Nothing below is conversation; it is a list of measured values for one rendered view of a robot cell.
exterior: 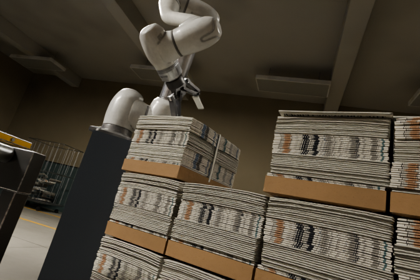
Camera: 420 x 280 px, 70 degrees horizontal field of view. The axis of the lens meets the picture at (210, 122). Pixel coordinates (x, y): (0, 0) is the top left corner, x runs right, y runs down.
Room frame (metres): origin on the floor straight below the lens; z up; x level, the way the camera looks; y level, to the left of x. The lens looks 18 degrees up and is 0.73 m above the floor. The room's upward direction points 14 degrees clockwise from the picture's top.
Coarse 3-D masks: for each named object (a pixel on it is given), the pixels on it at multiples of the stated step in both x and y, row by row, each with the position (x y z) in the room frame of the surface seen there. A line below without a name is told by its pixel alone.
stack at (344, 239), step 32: (128, 192) 1.12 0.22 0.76; (160, 192) 1.03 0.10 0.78; (192, 192) 0.96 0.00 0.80; (224, 192) 0.89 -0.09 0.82; (128, 224) 1.10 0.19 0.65; (160, 224) 1.01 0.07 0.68; (192, 224) 0.94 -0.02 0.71; (224, 224) 0.88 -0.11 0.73; (256, 224) 0.82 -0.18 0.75; (288, 224) 0.77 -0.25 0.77; (320, 224) 0.73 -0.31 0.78; (352, 224) 0.69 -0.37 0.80; (384, 224) 0.65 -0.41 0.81; (416, 224) 0.62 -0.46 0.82; (128, 256) 1.07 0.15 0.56; (160, 256) 0.99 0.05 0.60; (224, 256) 0.87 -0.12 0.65; (256, 256) 0.82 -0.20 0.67; (288, 256) 0.76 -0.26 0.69; (320, 256) 0.72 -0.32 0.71; (352, 256) 0.69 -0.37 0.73; (384, 256) 0.65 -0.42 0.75; (416, 256) 0.61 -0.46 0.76
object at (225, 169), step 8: (224, 144) 1.20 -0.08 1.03; (232, 144) 1.25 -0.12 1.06; (224, 152) 1.22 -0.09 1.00; (232, 152) 1.26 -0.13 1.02; (224, 160) 1.23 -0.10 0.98; (232, 160) 1.28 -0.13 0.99; (216, 168) 1.20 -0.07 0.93; (224, 168) 1.24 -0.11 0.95; (232, 168) 1.28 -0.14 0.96; (216, 176) 1.21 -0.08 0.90; (224, 176) 1.26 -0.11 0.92; (232, 176) 1.31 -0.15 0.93; (224, 184) 1.26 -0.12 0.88
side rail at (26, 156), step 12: (24, 156) 0.91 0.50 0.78; (36, 156) 0.92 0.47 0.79; (0, 168) 0.93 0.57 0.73; (12, 168) 0.92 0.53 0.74; (24, 168) 0.91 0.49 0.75; (36, 168) 0.93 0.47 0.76; (0, 180) 0.93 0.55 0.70; (12, 180) 0.91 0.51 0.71; (24, 180) 0.91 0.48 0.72; (24, 192) 0.93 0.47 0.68
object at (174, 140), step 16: (144, 128) 1.15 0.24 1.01; (160, 128) 1.10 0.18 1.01; (176, 128) 1.06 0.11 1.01; (192, 128) 1.03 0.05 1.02; (208, 128) 1.09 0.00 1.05; (144, 144) 1.15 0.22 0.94; (160, 144) 1.10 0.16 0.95; (176, 144) 1.05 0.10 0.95; (192, 144) 1.05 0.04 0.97; (208, 144) 1.12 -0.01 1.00; (144, 160) 1.13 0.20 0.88; (160, 160) 1.08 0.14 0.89; (176, 160) 1.04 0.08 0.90; (192, 160) 1.07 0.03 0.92; (208, 160) 1.14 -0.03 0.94; (160, 176) 1.08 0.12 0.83
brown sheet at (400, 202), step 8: (392, 192) 0.64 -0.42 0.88; (400, 192) 0.63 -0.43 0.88; (392, 200) 0.64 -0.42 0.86; (400, 200) 0.63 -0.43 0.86; (408, 200) 0.62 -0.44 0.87; (416, 200) 0.61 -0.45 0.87; (392, 208) 0.64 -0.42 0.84; (400, 208) 0.63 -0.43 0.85; (408, 208) 0.62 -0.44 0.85; (416, 208) 0.61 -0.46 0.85
